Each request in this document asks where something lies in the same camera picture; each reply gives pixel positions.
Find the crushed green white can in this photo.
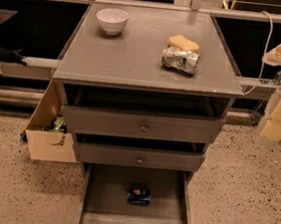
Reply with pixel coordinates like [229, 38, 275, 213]
[161, 46, 199, 75]

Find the grey middle drawer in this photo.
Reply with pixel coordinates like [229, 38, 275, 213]
[74, 142, 206, 171]

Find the blue pepsi can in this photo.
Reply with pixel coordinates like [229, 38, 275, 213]
[128, 188, 150, 205]

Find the grey drawer cabinet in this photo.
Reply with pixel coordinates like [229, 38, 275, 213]
[37, 0, 253, 224]

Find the green item in box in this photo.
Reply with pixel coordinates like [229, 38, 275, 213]
[51, 116, 67, 133]

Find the white cable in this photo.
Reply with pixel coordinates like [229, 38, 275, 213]
[242, 9, 276, 99]

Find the black cloth on shelf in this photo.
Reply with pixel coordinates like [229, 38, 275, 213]
[0, 47, 26, 66]

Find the cardboard box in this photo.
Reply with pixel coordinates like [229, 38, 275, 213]
[23, 82, 77, 163]

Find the grey top drawer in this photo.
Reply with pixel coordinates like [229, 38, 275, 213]
[61, 105, 223, 144]

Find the yellow sponge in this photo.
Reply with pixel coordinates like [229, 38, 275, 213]
[167, 35, 199, 53]

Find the grey open bottom drawer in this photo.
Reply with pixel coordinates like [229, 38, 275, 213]
[76, 164, 191, 224]

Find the white ceramic bowl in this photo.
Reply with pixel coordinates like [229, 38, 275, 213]
[97, 8, 129, 36]

